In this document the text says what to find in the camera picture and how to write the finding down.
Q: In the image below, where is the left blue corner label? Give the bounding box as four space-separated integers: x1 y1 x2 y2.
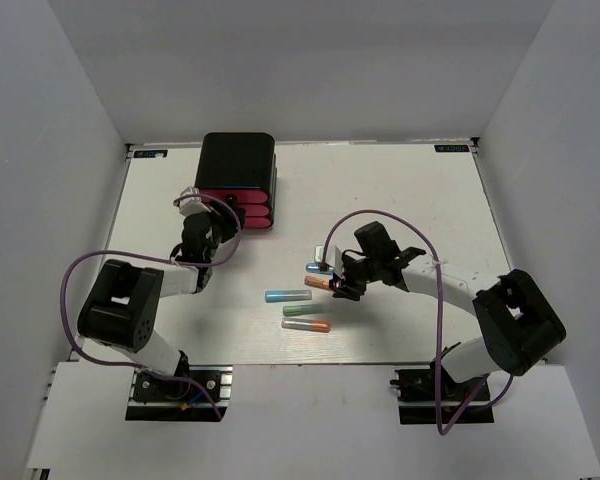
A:
133 149 168 159

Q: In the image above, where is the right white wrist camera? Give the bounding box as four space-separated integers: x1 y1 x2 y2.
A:
314 245 343 276

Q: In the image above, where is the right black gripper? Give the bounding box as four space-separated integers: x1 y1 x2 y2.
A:
330 254 381 301

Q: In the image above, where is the orange pen refill tube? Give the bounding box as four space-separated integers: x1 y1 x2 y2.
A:
304 276 330 290

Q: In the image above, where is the blue corner label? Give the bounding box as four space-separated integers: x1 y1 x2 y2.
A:
434 144 471 153
133 149 168 159

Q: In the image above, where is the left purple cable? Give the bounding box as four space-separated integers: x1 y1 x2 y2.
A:
60 194 246 421

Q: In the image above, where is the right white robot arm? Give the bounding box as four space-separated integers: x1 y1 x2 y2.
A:
316 221 567 399

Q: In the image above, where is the clear tube orange cap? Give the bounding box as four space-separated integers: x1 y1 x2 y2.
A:
281 318 331 333

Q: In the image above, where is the pink drawer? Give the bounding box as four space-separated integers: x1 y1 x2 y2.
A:
231 203 271 217
199 188 270 204
242 216 273 230

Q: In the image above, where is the green clear tube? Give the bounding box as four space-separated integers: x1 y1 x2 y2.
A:
282 303 329 317

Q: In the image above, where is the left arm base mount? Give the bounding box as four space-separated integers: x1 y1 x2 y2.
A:
125 366 233 423

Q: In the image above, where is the black drawer cabinet shell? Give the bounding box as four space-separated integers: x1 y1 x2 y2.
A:
194 132 277 224

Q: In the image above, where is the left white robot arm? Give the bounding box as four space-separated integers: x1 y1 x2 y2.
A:
77 189 246 399

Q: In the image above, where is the pink bottom drawer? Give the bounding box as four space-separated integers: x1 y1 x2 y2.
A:
242 216 273 230

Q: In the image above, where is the blue pen refill tube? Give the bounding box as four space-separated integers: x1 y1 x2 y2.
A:
306 263 328 274

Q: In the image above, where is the right blue corner label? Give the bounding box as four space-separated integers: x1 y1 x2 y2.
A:
434 144 471 153

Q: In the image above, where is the light blue clear tube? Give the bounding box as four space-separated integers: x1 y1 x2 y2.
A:
264 289 312 303

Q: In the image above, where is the pink top drawer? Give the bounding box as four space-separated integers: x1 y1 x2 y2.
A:
199 188 270 204

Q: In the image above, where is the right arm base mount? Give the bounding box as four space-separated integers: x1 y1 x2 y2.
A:
389 367 494 425

